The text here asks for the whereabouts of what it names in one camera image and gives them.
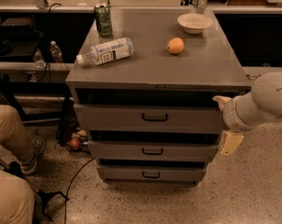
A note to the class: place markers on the small standing water bottle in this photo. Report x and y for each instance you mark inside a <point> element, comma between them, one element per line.
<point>56,52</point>

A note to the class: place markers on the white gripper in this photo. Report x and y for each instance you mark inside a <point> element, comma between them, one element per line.
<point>232,117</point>

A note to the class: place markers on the grey top drawer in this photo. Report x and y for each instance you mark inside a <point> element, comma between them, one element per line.
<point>157,119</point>

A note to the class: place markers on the grey sneaker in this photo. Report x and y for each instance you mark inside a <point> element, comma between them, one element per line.
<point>29,166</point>

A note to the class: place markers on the black grabber stick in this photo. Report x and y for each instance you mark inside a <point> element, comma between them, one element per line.
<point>29,187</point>

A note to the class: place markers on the grey drawer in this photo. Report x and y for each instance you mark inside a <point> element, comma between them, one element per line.
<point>142,151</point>
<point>151,173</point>
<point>157,119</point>

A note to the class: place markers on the grey bottom drawer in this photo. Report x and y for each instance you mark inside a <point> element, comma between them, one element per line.
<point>151,173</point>

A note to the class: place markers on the grey metal drawer cabinet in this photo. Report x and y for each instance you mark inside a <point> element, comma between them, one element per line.
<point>153,76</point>

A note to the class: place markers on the white paper bowl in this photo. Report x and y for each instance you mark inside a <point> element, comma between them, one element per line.
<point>194,23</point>

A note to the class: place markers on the person leg in khaki trousers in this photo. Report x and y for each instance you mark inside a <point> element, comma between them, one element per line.
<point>13,136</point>

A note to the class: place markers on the clear plastic water bottle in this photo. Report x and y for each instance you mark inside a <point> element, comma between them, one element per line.
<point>106,52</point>

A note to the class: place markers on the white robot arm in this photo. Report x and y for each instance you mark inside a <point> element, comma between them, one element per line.
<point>244,113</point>

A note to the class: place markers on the grey middle drawer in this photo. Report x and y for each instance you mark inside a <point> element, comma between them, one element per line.
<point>142,151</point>

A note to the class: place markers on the red apple on floor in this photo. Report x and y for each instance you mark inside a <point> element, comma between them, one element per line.
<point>75,143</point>

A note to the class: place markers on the orange fruit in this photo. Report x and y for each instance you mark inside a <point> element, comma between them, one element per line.
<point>175,45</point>

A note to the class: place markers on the green soda can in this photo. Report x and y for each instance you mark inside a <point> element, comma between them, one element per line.
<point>103,19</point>

